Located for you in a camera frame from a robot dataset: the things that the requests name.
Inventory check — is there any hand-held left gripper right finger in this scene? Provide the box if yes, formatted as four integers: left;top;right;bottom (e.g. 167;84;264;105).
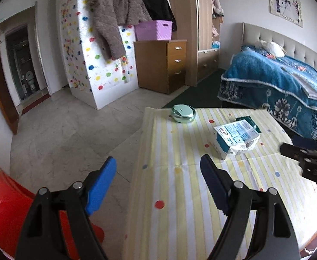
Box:
200;154;301;260

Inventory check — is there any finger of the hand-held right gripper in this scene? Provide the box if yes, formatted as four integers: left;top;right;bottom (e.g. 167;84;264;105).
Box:
280;142;317;164

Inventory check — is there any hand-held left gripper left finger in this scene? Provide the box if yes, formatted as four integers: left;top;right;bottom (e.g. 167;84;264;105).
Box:
15;156;117;260

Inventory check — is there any white blue tissue packet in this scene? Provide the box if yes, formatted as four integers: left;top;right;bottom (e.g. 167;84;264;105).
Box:
214;121;261;161

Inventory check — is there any teal wrapper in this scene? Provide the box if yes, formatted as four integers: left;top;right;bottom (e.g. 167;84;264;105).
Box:
235;116;261;134

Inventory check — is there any yellow striped dotted tablecloth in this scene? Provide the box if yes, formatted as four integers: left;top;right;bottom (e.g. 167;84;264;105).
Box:
122;107;317;260

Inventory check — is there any folded grey towel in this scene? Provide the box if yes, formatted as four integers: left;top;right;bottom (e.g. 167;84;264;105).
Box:
281;66;317;101

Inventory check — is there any round green tin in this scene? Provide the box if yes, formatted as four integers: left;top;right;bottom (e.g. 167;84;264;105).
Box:
171;104;197;123

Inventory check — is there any dark green rug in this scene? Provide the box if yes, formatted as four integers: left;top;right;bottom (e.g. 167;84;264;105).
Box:
161;69;226;109

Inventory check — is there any bed with blue blanket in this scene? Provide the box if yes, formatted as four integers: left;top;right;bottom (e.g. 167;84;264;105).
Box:
217;45;317;141

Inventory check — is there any beige upholstered bed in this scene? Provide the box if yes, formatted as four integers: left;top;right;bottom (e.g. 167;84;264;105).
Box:
218;22;317;141

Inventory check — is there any white plush toy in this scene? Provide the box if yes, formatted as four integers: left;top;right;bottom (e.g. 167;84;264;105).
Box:
254;40;286;58

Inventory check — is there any white colourful dotted board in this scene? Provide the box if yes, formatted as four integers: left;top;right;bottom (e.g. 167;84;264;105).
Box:
56;0;140;110

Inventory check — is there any white toilet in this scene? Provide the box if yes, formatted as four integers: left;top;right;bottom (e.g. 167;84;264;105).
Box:
25;70;37;90

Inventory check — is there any wooden drawer cabinet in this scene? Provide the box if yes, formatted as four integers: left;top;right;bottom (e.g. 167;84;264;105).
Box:
134;39;188;95

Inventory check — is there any folded clothes pile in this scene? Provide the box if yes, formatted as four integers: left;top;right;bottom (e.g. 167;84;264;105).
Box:
211;23;220;50

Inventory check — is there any brown wooden door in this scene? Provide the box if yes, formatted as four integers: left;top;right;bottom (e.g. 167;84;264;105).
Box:
0;12;19;136

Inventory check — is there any wooden wardrobe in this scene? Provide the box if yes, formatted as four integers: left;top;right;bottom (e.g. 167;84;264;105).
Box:
172;0;221;87

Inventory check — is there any purple plastic basket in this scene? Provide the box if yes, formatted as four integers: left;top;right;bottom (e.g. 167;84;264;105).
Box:
135;20;173;42

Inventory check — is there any pink hanging garment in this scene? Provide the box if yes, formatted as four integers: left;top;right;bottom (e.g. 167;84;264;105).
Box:
210;0;225;19

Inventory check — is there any brown quilted jacket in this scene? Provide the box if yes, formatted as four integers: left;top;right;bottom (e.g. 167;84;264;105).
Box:
87;0;152;60

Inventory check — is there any black jacket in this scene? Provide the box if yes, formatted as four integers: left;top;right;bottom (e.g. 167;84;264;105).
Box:
142;0;178;31

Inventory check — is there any white framed wall picture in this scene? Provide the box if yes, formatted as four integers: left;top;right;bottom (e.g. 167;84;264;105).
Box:
267;0;304;28

